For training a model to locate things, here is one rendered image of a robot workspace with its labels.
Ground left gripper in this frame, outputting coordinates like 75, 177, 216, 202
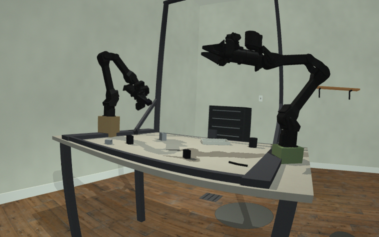
201, 38, 247, 66

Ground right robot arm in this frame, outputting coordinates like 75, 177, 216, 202
97, 51, 139, 117

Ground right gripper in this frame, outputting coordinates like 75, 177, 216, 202
129, 80, 147, 111

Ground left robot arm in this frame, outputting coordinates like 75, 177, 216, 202
225, 30, 330, 148

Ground black cylinder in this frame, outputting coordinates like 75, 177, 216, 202
249, 137, 258, 148

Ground black metal overhead frame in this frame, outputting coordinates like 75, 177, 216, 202
133, 0, 284, 144

